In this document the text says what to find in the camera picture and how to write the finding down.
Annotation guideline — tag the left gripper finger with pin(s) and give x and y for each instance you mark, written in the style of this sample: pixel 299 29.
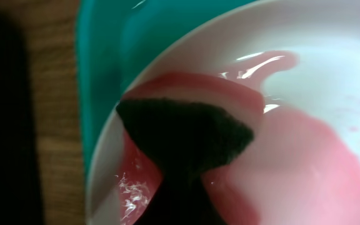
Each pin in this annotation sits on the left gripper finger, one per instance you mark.
pixel 181 199

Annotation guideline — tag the green and red sponge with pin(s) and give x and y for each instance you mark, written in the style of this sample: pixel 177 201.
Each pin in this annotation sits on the green and red sponge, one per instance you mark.
pixel 188 124

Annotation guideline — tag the white plate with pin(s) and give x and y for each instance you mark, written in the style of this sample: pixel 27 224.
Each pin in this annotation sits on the white plate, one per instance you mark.
pixel 303 57

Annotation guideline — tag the teal plastic tray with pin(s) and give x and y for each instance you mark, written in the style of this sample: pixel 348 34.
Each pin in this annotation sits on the teal plastic tray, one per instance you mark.
pixel 117 39

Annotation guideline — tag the black plastic tray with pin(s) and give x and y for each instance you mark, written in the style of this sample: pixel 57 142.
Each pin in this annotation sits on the black plastic tray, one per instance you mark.
pixel 20 190

